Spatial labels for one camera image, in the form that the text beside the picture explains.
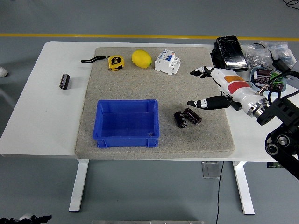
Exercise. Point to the dark power strip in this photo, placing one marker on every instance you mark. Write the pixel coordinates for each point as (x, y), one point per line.
(273, 165)

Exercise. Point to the yellow tape measure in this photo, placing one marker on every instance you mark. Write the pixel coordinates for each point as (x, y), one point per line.
(116, 62)

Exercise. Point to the white table leg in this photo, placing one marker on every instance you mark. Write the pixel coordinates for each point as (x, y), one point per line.
(78, 186)
(244, 189)

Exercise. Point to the blue plastic box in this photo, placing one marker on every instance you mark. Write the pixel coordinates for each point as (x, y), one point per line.
(127, 140)

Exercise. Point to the small white part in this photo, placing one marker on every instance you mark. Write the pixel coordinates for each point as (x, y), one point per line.
(255, 75)

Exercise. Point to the grey metal control box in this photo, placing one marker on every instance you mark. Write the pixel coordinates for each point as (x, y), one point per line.
(210, 170)

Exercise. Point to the person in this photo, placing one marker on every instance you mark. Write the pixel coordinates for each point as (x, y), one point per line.
(2, 72)

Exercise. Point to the white circuit breaker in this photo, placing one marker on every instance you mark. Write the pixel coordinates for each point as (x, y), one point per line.
(167, 63)

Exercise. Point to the yellow lemon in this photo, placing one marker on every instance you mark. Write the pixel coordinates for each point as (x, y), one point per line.
(141, 58)

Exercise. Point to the small brown capacitor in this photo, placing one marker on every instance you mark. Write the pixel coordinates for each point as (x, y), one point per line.
(278, 86)

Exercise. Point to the clear plastic bag of screws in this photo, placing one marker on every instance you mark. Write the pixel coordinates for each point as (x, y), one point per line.
(257, 56)

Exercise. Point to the green terminal block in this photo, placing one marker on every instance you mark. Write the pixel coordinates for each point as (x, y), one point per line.
(275, 75)

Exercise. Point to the large brown capacitor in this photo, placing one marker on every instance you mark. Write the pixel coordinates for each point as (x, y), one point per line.
(263, 75)

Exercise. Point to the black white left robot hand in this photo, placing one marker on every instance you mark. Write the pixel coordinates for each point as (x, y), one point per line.
(35, 219)

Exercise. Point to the grey-brown mat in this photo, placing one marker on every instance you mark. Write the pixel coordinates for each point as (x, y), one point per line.
(130, 88)

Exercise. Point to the light blue bowl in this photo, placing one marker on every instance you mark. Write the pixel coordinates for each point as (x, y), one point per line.
(253, 82)

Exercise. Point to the black glossy pedal device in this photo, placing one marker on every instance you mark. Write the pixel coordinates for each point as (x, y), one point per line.
(231, 51)

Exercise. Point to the dark brown cylindrical battery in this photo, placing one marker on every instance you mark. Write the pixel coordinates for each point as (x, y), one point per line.
(194, 116)
(64, 81)
(181, 120)

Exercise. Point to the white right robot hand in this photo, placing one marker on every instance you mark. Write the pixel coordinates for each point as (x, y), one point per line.
(236, 86)

